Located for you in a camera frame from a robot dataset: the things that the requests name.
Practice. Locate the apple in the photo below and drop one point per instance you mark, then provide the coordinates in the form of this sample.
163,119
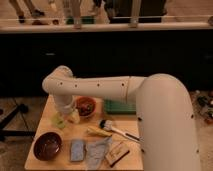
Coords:
74,117

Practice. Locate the yellow banana toy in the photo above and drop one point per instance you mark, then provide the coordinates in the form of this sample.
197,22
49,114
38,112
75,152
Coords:
97,131

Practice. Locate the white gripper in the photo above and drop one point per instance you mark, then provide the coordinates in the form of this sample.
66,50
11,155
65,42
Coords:
65,105

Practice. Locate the blue sponge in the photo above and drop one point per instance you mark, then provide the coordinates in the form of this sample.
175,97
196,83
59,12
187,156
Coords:
77,151

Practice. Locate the grey cloth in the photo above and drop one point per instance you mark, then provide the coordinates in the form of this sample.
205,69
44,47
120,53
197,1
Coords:
96,151

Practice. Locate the wooden block with black strip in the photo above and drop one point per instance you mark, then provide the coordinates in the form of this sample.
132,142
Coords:
116,152

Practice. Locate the green plastic cup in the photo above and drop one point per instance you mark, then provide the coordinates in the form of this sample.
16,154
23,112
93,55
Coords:
58,121

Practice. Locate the purple bowl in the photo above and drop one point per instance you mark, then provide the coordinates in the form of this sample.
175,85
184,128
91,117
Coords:
47,146

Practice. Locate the orange bowl with food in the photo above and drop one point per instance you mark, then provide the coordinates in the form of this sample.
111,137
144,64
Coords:
85,106

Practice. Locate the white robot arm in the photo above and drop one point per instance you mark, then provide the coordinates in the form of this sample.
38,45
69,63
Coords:
164,111

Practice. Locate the black tripod stand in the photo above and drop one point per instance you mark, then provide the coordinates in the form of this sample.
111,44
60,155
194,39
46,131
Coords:
21,109

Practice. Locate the green cutting board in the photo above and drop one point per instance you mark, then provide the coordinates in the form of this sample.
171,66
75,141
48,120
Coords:
115,107

